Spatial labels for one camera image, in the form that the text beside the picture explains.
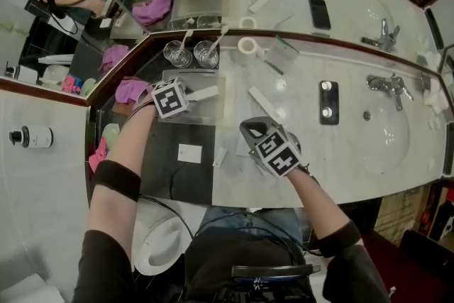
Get chrome faucet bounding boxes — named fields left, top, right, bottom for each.
left=365, top=73, right=414, bottom=111

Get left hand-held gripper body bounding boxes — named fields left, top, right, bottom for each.
left=151, top=78, right=196, bottom=121

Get black chest camera mount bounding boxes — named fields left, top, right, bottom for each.
left=212, top=264, right=322, bottom=303

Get person's left hand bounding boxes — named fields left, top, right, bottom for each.
left=133, top=83, right=157, bottom=114

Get white toilet paper roll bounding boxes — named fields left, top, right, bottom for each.
left=237, top=37, right=265, bottom=60

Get clear plastic tray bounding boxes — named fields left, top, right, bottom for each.
left=155, top=69, right=226, bottom=125

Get pale green round pad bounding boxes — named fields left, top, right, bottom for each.
left=101, top=123, right=120, bottom=148

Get white folded towel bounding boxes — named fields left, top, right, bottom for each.
left=423, top=81, right=448, bottom=114

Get dark red wooden door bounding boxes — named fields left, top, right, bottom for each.
left=361, top=230, right=454, bottom=303

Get black cable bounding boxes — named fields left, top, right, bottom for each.
left=193, top=211, right=323, bottom=256
left=138, top=194, right=194, bottom=238

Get person's right forearm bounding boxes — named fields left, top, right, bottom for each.
left=285, top=166, right=355, bottom=242

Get person's left forearm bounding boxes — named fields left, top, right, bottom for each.
left=87, top=106, right=159, bottom=238

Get person's blue jeans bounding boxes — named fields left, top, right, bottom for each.
left=200, top=207, right=304, bottom=242

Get angled mirror panel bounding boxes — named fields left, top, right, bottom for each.
left=0, top=0, right=152, bottom=107
left=439, top=45, right=454, bottom=75

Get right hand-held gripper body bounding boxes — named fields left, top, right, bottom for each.
left=248, top=126, right=303, bottom=179

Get black forearm band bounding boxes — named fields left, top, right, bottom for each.
left=92, top=159, right=142, bottom=203
left=315, top=219, right=362, bottom=258

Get purple cloth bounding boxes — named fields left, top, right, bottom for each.
left=115, top=78, right=155, bottom=106

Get glass tumbler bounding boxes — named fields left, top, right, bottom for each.
left=162, top=40, right=193, bottom=68
left=193, top=40, right=220, bottom=69

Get person's dark shirt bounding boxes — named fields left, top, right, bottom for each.
left=72, top=230, right=391, bottom=303

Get black smartphone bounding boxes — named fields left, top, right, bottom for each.
left=319, top=80, right=340, bottom=126

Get white sink basin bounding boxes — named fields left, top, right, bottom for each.
left=358, top=104, right=411, bottom=175

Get white pump bottle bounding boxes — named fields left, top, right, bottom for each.
left=9, top=126, right=54, bottom=150

